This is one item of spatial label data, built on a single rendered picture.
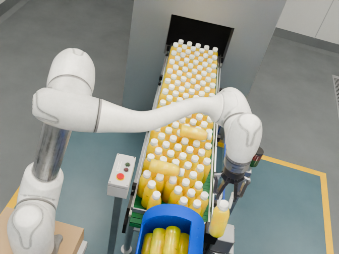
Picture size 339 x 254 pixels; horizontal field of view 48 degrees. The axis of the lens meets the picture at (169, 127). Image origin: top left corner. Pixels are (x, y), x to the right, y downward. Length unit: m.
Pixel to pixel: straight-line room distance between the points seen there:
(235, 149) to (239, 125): 0.09
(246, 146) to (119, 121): 0.40
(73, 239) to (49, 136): 0.54
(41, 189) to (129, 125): 0.58
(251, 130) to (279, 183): 2.54
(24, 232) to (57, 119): 0.53
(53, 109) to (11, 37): 3.84
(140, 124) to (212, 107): 0.29
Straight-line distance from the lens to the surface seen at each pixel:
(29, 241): 1.50
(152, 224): 1.83
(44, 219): 1.49
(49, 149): 1.42
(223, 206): 1.51
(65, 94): 1.09
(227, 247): 2.15
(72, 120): 1.08
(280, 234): 3.37
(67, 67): 1.18
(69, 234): 1.75
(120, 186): 1.88
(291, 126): 4.35
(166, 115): 1.17
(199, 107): 1.28
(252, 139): 1.20
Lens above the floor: 2.59
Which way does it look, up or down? 43 degrees down
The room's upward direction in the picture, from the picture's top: 14 degrees clockwise
